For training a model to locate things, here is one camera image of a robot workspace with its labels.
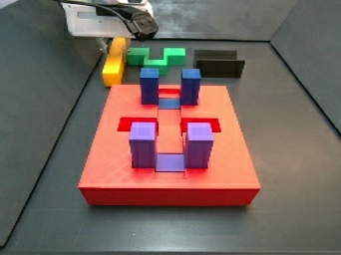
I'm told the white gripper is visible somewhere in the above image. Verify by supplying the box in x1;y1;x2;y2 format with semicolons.
61;0;155;38

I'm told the yellow long block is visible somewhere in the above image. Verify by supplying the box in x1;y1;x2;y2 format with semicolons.
102;38;131;87

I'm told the red board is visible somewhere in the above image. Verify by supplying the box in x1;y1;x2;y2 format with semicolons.
78;84;262;207

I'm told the green zigzag block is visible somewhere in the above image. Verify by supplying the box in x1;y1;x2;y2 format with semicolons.
127;48;186;76

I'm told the dark blue U-shaped block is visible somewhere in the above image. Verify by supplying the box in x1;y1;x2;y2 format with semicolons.
141;68;201;109

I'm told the purple U-shaped block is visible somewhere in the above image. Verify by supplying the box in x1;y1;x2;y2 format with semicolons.
130;122;214;172

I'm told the black cable with connector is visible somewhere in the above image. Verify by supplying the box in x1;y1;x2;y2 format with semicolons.
55;0;161;42

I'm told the black U-shaped bracket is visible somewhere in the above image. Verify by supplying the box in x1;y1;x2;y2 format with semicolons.
193;50;245;79

